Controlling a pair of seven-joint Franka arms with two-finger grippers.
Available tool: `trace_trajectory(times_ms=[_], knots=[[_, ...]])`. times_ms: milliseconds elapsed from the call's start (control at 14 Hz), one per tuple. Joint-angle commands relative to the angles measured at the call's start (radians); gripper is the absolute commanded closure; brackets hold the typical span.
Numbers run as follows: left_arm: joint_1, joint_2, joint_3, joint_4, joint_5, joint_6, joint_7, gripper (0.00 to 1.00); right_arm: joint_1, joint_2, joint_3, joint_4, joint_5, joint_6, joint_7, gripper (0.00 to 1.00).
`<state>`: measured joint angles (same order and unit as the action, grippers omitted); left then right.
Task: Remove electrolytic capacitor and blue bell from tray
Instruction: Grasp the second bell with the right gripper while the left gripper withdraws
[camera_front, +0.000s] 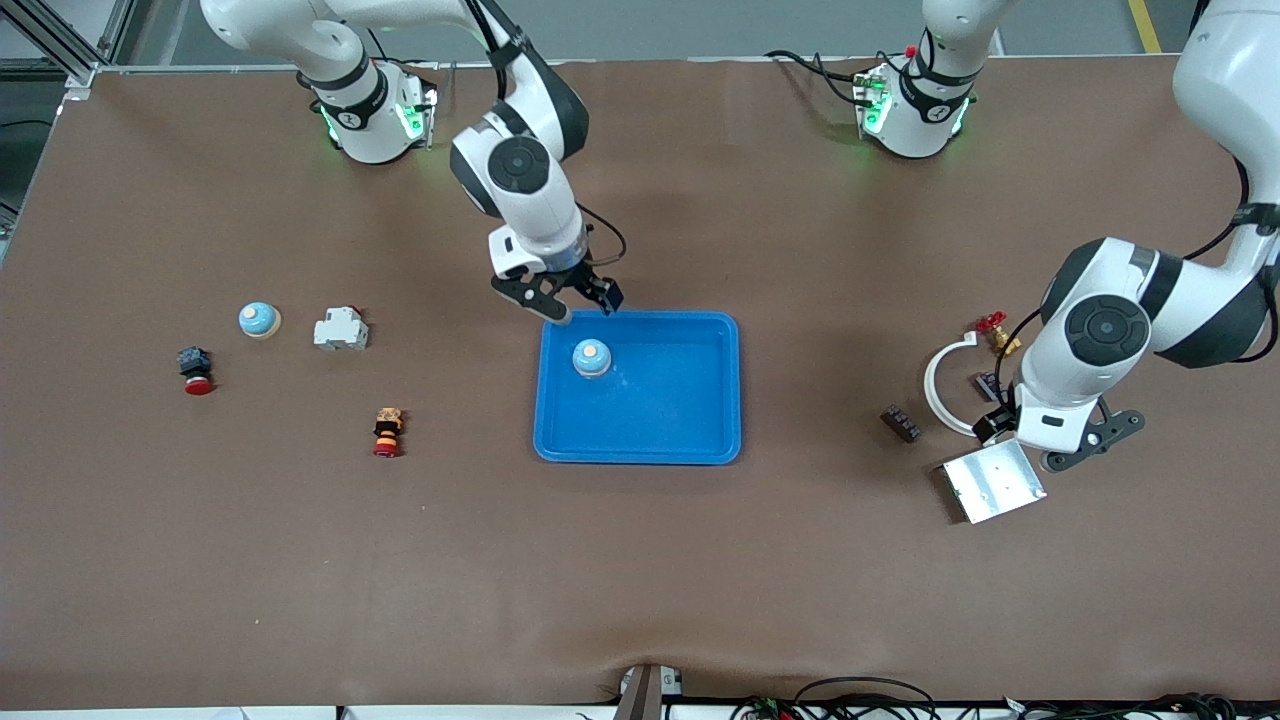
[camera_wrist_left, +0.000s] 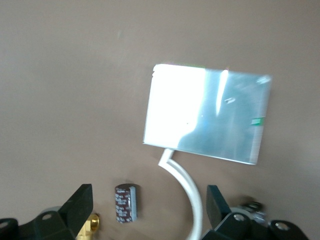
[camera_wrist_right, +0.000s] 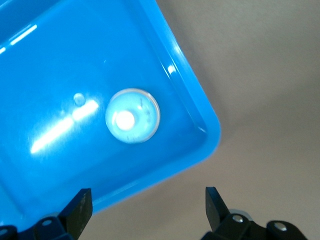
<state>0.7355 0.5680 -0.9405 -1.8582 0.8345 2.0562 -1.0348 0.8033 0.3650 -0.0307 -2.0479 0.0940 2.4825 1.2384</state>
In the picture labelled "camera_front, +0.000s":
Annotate grey table edge clamp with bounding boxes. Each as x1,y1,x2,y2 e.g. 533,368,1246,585
612,662,687,720

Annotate aluminium frame profile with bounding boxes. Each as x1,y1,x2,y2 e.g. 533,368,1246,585
0,0,136,91

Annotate blue plastic tray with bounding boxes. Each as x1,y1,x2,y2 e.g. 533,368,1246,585
533,309,743,466

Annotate silver aluminium plate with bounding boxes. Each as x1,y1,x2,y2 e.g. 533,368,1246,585
935,437,1048,525

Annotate black right base cable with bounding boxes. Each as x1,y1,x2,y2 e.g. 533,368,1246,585
368,25,441,71

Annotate tangled black cable bundle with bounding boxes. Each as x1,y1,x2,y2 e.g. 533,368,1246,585
1000,690,1280,720

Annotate black base cable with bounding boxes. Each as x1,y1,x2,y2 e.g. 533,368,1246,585
765,48,863,106
368,25,441,71

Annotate black left base cable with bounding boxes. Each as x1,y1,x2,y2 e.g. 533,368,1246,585
765,48,863,106

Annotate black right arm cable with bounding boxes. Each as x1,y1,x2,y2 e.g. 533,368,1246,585
578,203,628,269

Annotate white circuit breaker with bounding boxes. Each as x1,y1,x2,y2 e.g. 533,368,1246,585
313,306,370,352

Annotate brass valve with red handle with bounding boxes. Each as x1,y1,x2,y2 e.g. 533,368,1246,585
977,312,1023,360

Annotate black cable loop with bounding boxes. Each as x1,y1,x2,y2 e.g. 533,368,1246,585
795,677,938,720

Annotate red emergency stop button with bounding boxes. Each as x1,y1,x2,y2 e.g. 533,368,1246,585
177,346,216,396

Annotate white curved bracket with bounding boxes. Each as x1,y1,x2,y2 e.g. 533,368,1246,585
923,332,986,441

